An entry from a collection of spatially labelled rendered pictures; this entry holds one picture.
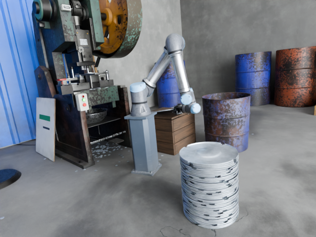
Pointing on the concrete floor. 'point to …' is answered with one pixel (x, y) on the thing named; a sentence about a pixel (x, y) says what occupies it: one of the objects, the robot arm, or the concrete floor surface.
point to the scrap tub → (227, 118)
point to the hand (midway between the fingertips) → (175, 109)
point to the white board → (45, 127)
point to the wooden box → (173, 130)
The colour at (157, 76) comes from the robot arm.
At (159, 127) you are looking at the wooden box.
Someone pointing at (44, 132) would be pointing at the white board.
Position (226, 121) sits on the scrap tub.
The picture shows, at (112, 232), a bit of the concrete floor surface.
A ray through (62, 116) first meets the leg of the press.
